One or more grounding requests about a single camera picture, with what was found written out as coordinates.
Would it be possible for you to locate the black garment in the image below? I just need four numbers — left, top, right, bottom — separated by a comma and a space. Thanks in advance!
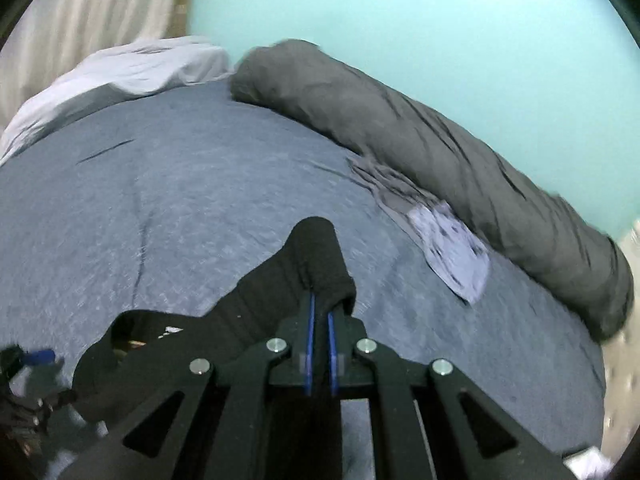
73, 217, 356, 427

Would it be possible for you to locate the small light blue cloth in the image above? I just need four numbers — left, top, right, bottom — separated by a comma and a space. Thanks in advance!
407, 202, 490, 304

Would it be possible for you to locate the cream tufted headboard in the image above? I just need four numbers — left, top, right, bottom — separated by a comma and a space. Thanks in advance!
602, 221, 639, 462

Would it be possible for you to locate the dark grey rolled duvet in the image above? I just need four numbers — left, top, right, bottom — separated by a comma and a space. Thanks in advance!
230, 39, 634, 342

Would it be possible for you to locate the blue patterned bed sheet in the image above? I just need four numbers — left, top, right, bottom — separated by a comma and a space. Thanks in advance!
1, 81, 605, 454

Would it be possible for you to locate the light grey pillow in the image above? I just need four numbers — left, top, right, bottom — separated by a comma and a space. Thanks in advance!
1, 36, 232, 164

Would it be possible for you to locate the beige curtain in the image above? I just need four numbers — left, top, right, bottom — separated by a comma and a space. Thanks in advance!
1, 0, 189, 127

